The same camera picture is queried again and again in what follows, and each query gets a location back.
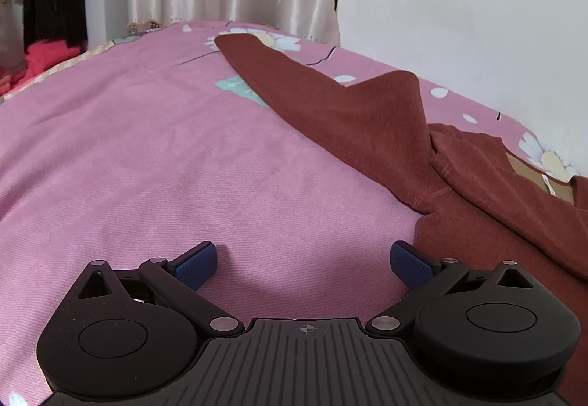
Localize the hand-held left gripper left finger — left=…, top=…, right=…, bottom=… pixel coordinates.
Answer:
left=69, top=242, right=245, bottom=335

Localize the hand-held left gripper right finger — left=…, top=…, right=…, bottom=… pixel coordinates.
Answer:
left=366, top=241, right=536, bottom=335

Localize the rust brown knit garment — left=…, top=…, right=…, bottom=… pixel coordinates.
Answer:
left=215, top=33, right=588, bottom=406

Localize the pink floral bed sheet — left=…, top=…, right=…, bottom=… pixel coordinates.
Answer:
left=0, top=19, right=588, bottom=406

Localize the red cloth pile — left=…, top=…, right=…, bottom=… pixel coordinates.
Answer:
left=0, top=39, right=86, bottom=98

